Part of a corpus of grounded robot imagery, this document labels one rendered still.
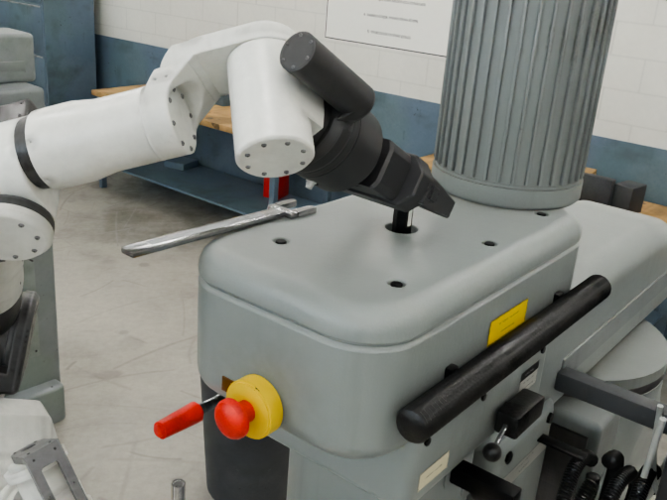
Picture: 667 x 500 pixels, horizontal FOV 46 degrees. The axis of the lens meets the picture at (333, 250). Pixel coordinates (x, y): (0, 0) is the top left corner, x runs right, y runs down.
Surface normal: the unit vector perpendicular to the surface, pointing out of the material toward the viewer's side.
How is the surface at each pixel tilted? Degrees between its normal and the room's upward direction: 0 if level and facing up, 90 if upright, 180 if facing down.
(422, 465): 90
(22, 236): 124
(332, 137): 75
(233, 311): 90
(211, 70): 134
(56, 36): 90
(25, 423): 58
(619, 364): 0
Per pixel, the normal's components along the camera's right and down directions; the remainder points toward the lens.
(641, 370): 0.07, -0.93
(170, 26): -0.62, 0.24
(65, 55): 0.78, 0.28
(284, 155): 0.13, 0.91
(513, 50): -0.41, 0.30
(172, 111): 0.97, -0.21
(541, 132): 0.16, 0.37
